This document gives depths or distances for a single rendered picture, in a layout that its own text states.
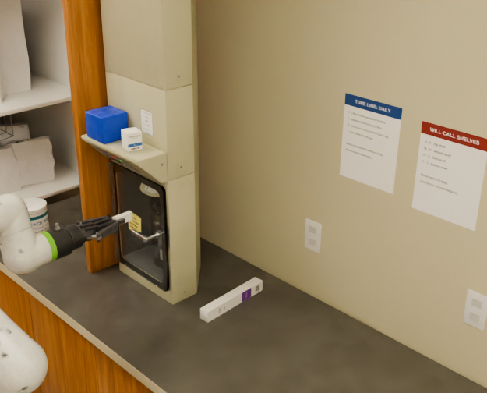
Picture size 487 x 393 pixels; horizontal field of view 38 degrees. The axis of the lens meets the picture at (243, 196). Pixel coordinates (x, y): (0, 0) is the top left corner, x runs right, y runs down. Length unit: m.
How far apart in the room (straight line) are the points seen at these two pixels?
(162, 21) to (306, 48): 0.48
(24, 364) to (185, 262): 0.97
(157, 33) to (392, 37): 0.68
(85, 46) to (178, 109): 0.41
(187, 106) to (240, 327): 0.75
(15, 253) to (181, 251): 0.61
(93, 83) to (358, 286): 1.13
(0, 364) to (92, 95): 1.13
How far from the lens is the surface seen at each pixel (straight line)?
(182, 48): 2.20
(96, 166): 2.57
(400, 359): 2.32
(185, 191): 2.35
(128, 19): 2.28
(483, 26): 1.96
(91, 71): 2.47
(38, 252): 2.10
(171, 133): 2.24
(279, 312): 2.48
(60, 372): 2.85
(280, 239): 2.63
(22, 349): 1.66
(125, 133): 2.26
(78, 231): 2.17
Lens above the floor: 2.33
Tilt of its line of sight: 25 degrees down
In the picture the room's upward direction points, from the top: 1 degrees clockwise
